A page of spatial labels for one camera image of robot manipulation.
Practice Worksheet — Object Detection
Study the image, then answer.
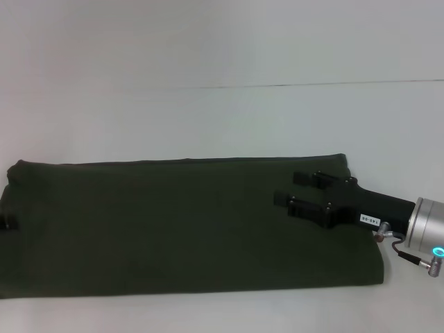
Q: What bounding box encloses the dark green FREE! t-shirt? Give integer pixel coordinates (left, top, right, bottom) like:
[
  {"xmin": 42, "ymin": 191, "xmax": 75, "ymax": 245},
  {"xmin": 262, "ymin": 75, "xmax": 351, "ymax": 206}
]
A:
[{"xmin": 0, "ymin": 153, "xmax": 385, "ymax": 291}]

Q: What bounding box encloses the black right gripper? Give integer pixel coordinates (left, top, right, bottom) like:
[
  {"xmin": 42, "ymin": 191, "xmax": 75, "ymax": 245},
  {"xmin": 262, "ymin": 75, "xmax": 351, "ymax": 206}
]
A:
[{"xmin": 273, "ymin": 169, "xmax": 417, "ymax": 236}]

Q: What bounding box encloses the dark cable silver plug right wrist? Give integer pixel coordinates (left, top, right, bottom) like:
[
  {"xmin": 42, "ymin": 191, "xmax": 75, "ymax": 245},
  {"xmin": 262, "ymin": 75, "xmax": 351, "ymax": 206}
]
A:
[{"xmin": 390, "ymin": 232, "xmax": 443, "ymax": 275}]

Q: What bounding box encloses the silver elbow connector right wrist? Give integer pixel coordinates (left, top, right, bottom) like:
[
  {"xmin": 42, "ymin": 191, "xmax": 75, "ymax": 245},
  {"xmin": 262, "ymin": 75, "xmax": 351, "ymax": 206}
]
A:
[{"xmin": 373, "ymin": 223, "xmax": 395, "ymax": 243}]

